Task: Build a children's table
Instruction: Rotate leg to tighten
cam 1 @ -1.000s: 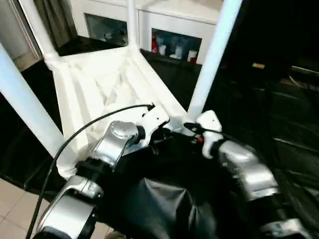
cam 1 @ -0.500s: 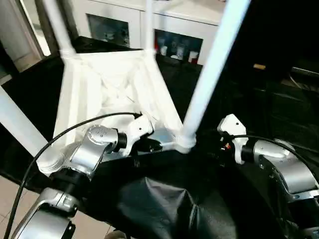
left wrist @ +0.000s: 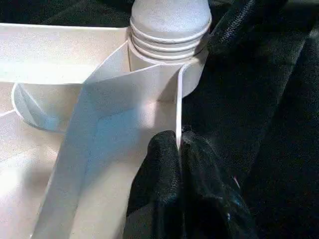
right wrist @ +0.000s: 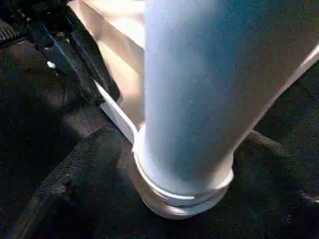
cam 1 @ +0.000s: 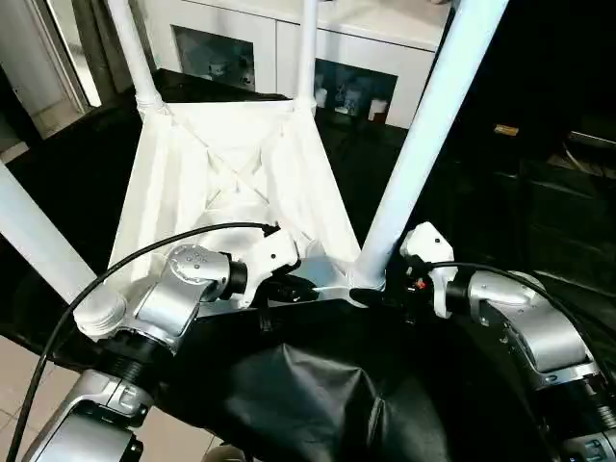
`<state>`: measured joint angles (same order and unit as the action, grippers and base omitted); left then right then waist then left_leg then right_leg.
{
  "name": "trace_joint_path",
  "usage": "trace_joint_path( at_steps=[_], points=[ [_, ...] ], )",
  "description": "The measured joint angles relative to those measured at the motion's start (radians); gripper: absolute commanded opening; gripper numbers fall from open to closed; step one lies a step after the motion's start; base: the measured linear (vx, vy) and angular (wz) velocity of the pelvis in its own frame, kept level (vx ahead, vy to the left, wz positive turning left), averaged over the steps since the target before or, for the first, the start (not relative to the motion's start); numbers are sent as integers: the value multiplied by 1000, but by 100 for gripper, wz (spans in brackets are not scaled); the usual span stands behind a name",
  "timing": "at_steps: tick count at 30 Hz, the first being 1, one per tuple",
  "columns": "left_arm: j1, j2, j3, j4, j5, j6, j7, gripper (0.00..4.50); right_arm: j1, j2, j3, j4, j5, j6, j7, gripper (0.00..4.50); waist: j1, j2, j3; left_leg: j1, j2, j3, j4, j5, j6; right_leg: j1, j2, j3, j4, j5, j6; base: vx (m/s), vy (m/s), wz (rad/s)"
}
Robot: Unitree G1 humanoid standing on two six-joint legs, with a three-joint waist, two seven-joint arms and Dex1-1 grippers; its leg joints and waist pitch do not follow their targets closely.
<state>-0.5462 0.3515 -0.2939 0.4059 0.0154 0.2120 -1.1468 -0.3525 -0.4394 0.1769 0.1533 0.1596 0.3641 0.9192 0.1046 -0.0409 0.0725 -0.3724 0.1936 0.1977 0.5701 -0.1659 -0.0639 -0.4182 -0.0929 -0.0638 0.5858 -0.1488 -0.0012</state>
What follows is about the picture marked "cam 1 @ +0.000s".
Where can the black plastic mat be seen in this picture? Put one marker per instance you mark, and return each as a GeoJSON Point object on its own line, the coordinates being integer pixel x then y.
{"type": "Point", "coordinates": [539, 212]}

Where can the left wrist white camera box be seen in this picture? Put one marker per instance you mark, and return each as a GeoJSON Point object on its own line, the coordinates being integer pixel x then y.
{"type": "Point", "coordinates": [269, 255]}

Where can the grey curtain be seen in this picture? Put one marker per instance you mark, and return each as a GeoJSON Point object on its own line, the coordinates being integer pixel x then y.
{"type": "Point", "coordinates": [106, 38]}

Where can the white plastic table top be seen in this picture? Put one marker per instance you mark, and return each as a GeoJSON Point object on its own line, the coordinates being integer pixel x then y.
{"type": "Point", "coordinates": [241, 164]}

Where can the small white jar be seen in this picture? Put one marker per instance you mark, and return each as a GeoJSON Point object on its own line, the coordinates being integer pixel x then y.
{"type": "Point", "coordinates": [377, 111]}

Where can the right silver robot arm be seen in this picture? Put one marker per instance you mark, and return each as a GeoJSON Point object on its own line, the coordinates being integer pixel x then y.
{"type": "Point", "coordinates": [529, 327]}

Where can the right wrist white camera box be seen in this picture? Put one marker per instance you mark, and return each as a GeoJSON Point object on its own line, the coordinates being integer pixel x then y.
{"type": "Point", "coordinates": [428, 250]}

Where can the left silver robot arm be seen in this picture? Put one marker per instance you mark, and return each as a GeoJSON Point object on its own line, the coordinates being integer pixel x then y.
{"type": "Point", "coordinates": [164, 308]}

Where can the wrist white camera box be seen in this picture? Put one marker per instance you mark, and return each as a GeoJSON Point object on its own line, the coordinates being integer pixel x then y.
{"type": "Point", "coordinates": [269, 255]}
{"type": "Point", "coordinates": [428, 250]}

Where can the white glass-door cabinet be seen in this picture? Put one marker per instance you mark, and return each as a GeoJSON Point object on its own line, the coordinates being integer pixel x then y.
{"type": "Point", "coordinates": [260, 29]}

